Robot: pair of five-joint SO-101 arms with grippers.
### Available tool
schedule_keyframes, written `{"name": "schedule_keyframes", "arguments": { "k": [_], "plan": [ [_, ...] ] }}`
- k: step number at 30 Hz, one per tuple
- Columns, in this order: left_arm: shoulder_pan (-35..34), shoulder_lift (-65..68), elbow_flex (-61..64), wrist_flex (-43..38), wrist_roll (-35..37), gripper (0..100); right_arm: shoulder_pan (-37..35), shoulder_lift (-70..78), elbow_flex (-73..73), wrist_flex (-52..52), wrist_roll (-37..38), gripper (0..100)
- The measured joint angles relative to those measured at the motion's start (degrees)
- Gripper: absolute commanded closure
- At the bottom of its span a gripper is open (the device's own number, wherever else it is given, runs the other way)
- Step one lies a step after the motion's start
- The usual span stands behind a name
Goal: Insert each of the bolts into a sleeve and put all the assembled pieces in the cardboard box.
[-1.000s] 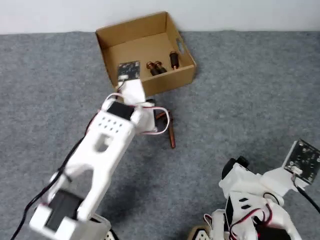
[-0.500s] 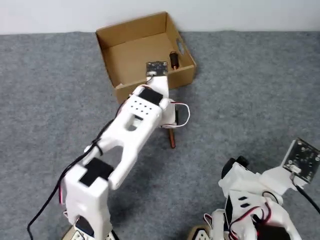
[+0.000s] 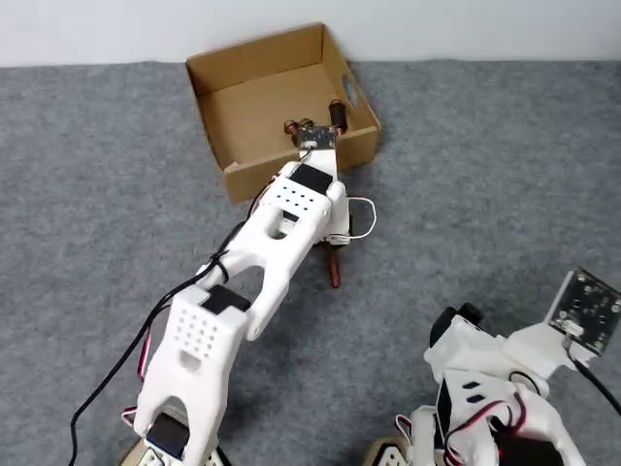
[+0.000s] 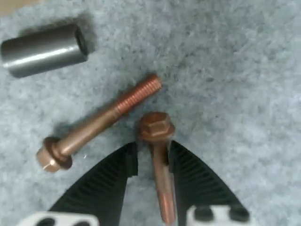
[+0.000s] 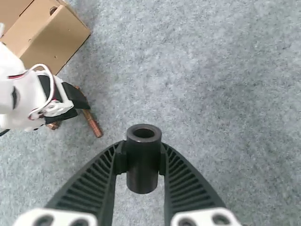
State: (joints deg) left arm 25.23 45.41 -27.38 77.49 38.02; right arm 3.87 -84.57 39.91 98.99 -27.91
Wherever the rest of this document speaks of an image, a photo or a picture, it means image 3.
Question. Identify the brown bolt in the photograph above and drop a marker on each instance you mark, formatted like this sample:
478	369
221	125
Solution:
334	269
291	128
336	114
305	123

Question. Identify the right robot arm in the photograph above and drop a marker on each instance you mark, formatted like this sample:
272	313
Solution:
478	359

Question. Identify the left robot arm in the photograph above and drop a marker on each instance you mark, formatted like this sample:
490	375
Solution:
271	242

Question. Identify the brown cardboard box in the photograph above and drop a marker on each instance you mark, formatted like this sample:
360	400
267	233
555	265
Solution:
252	116

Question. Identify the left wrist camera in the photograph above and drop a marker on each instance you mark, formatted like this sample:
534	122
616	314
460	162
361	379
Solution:
316	137

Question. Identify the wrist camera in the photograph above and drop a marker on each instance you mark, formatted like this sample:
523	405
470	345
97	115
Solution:
316	137
587	310

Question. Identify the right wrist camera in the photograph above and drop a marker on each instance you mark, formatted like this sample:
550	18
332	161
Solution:
587	310

